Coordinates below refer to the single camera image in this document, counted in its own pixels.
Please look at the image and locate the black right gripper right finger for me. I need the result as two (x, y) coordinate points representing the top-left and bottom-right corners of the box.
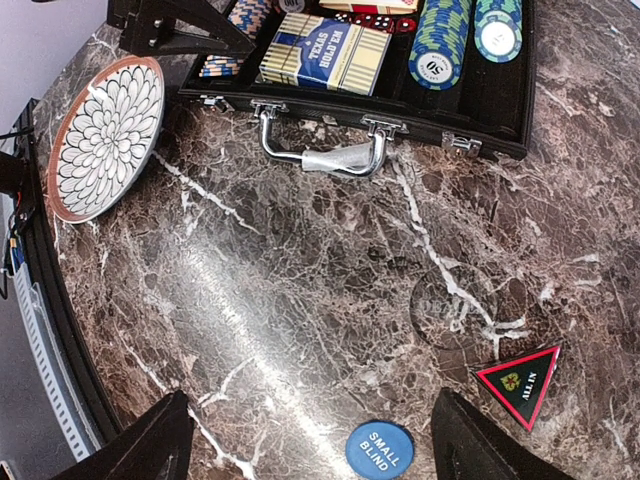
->
(431, 388), (572, 480)

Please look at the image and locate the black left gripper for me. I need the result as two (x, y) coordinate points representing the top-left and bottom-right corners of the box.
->
(107, 0), (255, 55)

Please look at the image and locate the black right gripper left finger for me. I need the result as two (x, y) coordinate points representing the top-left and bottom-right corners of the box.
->
(57, 390), (194, 479)

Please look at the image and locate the black red all-in triangle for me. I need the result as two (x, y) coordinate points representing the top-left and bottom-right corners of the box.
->
(473, 345), (561, 432)

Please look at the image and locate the blue small blind button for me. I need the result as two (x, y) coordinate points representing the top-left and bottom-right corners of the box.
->
(345, 421), (415, 480)

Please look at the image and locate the clear dealer button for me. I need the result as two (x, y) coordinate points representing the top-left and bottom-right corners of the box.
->
(409, 264), (498, 351)

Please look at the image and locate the blue gold card box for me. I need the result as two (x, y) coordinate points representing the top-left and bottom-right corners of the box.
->
(259, 13), (391, 96)

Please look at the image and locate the black poker case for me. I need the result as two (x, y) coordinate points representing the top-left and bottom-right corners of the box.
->
(180, 1), (536, 177)

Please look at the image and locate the floral patterned plate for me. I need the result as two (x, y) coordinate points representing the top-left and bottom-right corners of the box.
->
(47, 56), (165, 224)

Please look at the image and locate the red die in case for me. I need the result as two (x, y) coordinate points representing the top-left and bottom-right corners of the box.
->
(333, 12), (418, 34)

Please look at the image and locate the green blue chip stack front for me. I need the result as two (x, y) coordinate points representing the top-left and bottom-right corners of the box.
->
(408, 0), (473, 91)

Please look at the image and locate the green blue chip stack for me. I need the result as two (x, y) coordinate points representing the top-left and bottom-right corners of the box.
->
(408, 0), (473, 91)
(474, 0), (523, 63)

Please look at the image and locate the green blue chip stack rear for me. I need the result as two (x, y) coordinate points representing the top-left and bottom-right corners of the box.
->
(474, 0), (523, 63)

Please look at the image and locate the white slotted cable duct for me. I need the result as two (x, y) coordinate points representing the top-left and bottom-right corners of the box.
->
(13, 263), (100, 463)

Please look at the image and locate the black front table rail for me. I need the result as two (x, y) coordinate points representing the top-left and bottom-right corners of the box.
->
(1, 99), (121, 450)

